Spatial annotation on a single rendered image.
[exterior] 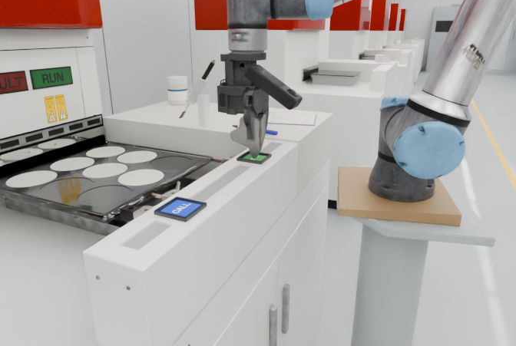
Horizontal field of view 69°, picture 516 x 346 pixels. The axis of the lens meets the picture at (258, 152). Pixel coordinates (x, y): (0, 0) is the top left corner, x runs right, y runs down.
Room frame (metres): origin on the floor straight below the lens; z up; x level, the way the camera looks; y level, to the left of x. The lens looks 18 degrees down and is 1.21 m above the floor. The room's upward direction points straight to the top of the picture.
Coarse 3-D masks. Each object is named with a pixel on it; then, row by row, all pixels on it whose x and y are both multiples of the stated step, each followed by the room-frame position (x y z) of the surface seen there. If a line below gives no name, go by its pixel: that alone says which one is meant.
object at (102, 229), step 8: (8, 200) 0.79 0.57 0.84; (16, 200) 0.78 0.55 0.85; (8, 208) 0.79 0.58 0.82; (16, 208) 0.78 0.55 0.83; (24, 208) 0.77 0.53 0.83; (32, 208) 0.75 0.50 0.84; (40, 208) 0.74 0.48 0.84; (40, 216) 0.75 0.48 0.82; (48, 216) 0.73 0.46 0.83; (56, 216) 0.72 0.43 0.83; (64, 216) 0.71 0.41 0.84; (64, 224) 0.71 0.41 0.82; (72, 224) 0.70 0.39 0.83; (80, 224) 0.69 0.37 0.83; (88, 224) 0.68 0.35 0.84; (96, 224) 0.68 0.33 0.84; (104, 224) 0.67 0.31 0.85; (112, 224) 0.66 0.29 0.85; (120, 224) 0.66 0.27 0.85; (96, 232) 0.68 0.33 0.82; (104, 232) 0.67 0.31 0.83
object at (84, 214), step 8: (0, 192) 0.70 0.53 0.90; (8, 192) 0.70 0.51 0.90; (24, 200) 0.67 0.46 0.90; (32, 200) 0.66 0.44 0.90; (40, 200) 0.66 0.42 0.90; (48, 208) 0.64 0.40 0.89; (56, 208) 0.64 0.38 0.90; (64, 208) 0.63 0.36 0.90; (80, 216) 0.61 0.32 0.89; (88, 216) 0.60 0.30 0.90; (96, 216) 0.60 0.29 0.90; (104, 216) 0.59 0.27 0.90
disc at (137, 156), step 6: (120, 156) 0.94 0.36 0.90; (126, 156) 0.94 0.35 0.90; (132, 156) 0.94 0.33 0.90; (138, 156) 0.94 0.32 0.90; (144, 156) 0.94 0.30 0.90; (150, 156) 0.94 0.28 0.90; (156, 156) 0.94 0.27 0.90; (126, 162) 0.89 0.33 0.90; (132, 162) 0.89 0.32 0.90; (138, 162) 0.89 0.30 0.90
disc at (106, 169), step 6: (90, 168) 0.85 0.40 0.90; (96, 168) 0.85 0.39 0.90; (102, 168) 0.85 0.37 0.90; (108, 168) 0.85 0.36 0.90; (114, 168) 0.85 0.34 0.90; (120, 168) 0.85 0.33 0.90; (126, 168) 0.85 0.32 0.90; (84, 174) 0.80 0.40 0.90; (90, 174) 0.80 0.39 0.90; (96, 174) 0.80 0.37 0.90; (102, 174) 0.80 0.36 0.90; (108, 174) 0.80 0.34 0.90; (114, 174) 0.80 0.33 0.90
